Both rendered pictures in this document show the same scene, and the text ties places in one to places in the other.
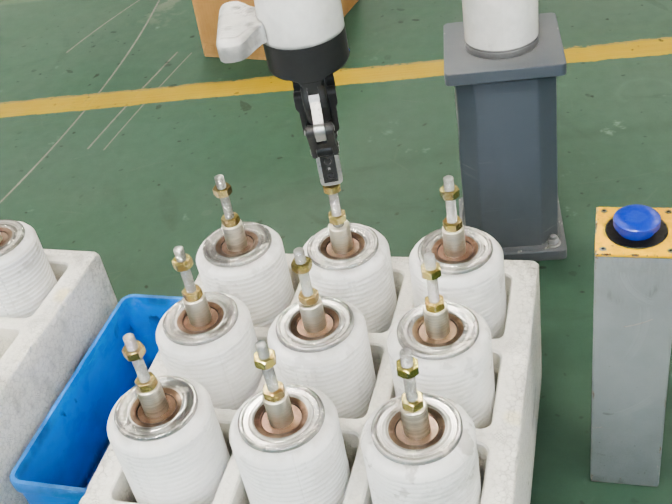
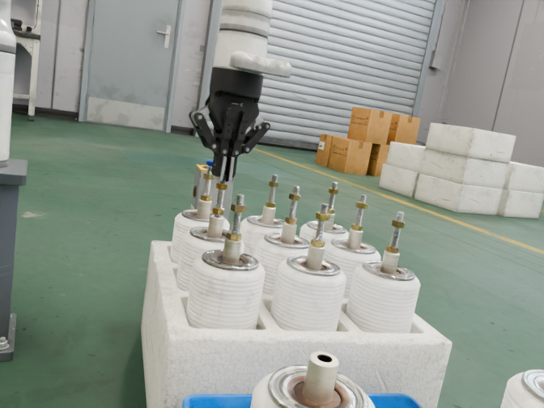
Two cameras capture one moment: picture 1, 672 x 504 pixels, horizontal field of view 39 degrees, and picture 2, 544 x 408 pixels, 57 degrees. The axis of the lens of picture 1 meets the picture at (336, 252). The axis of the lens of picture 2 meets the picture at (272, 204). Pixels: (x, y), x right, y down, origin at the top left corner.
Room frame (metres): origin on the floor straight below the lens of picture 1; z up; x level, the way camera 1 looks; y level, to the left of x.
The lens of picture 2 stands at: (1.18, 0.63, 0.45)
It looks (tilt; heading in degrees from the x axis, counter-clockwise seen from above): 11 degrees down; 232
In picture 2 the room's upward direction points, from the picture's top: 9 degrees clockwise
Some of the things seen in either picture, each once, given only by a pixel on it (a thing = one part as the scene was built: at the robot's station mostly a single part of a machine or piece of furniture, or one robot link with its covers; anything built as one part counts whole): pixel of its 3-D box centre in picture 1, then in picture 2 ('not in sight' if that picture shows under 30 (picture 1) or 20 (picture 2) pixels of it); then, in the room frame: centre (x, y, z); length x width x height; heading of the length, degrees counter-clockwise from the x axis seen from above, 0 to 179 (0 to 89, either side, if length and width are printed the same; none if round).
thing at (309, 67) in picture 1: (310, 70); (234, 99); (0.79, -0.01, 0.46); 0.08 x 0.08 x 0.09
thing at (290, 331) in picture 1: (315, 324); (286, 241); (0.68, 0.03, 0.25); 0.08 x 0.08 x 0.01
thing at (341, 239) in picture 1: (340, 237); (215, 227); (0.79, -0.01, 0.26); 0.02 x 0.02 x 0.03
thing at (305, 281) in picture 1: (305, 282); (292, 209); (0.68, 0.03, 0.30); 0.01 x 0.01 x 0.08
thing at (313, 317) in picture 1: (312, 314); (288, 233); (0.68, 0.03, 0.26); 0.02 x 0.02 x 0.03
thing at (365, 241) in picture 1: (342, 246); (214, 235); (0.79, -0.01, 0.25); 0.08 x 0.08 x 0.01
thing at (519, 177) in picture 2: not in sight; (505, 174); (-2.35, -1.23, 0.27); 0.39 x 0.39 x 0.18; 80
